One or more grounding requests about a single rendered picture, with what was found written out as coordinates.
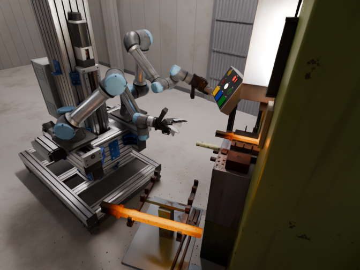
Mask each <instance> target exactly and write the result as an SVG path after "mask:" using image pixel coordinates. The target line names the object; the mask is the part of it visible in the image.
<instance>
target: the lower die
mask: <svg viewBox="0 0 360 270"><path fill-rule="evenodd" d="M234 134H236V135H239V136H244V137H249V138H254V139H259V134H257V133H253V134H252V132H247V131H246V132H245V131H242V130H237V129H236V130H235V133H234ZM235 141H237V143H236V148H235V150H236V151H240V152H241V151H242V149H243V144H244V143H245V146H244V153H249V154H250V152H251V148H252V145H253V151H252V154H253V155H257V156H258V154H259V151H260V149H259V148H257V146H258V144H256V143H253V142H248V141H244V140H239V139H234V138H233V139H232V142H231V145H230V149H234V145H235Z"/></svg>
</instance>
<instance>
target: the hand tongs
mask: <svg viewBox="0 0 360 270"><path fill-rule="evenodd" d="M195 213H196V214H195ZM199 213H200V210H197V211H196V209H195V208H193V210H192V213H191V215H190V218H189V225H191V226H194V224H195V223H197V219H198V216H199ZM194 215H195V216H194ZM185 236H186V234H184V236H183V238H182V240H181V243H180V245H179V248H178V251H177V253H176V256H175V259H174V262H173V264H172V267H171V269H170V270H173V269H174V266H175V263H176V261H177V258H178V255H179V252H180V250H181V247H182V244H183V242H184V239H185ZM190 239H191V236H190V235H189V237H188V240H187V243H186V246H185V249H184V252H183V255H182V258H181V262H180V263H179V267H178V270H181V266H182V263H183V260H184V257H185V254H186V251H187V249H188V246H189V242H190Z"/></svg>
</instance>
